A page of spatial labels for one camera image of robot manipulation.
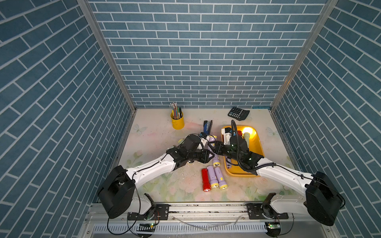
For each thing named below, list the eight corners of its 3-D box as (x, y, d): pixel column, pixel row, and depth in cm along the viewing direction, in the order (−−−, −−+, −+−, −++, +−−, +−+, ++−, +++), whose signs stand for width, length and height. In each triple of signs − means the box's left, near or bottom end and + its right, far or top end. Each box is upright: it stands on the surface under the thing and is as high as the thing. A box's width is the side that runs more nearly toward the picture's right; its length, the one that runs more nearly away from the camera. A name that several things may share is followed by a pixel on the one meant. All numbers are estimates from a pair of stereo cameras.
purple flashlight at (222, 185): (221, 191, 82) (221, 189, 80) (212, 169, 90) (213, 167, 87) (227, 188, 83) (228, 187, 80) (218, 167, 90) (218, 165, 88)
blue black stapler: (203, 134, 107) (203, 131, 105) (203, 122, 114) (203, 120, 112) (213, 134, 107) (213, 131, 105) (212, 122, 114) (212, 120, 112)
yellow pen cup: (171, 129, 109) (169, 120, 101) (172, 122, 114) (171, 112, 106) (183, 129, 109) (182, 121, 101) (184, 122, 114) (183, 112, 106)
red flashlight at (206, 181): (203, 192, 82) (203, 190, 80) (200, 170, 90) (201, 168, 88) (211, 191, 82) (211, 189, 80) (207, 169, 90) (208, 168, 88)
